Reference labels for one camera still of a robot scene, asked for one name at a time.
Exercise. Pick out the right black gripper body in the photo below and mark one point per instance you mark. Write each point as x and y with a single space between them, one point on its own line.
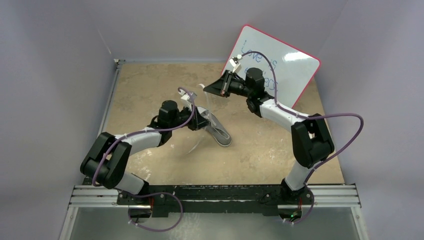
226 84

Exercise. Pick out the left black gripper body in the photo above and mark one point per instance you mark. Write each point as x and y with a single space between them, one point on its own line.
185 116

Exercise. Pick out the white shoelace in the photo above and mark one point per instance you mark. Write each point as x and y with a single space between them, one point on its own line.
202 135

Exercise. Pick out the grey canvas sneaker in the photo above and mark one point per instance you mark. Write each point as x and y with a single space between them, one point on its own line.
219 133

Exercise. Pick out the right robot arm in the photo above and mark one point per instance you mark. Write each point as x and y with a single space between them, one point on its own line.
311 139

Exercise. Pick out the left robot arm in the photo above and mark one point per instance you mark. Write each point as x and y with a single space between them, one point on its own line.
107 159

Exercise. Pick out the pink framed whiteboard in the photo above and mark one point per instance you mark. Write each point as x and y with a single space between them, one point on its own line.
286 69

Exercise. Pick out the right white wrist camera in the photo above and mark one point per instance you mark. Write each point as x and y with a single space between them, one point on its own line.
235 63

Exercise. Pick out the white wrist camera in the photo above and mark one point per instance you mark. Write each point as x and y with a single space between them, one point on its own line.
187 98
235 63

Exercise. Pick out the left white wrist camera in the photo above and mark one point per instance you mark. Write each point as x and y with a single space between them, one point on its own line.
187 98

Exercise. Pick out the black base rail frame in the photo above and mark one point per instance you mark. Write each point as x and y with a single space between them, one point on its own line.
264 199

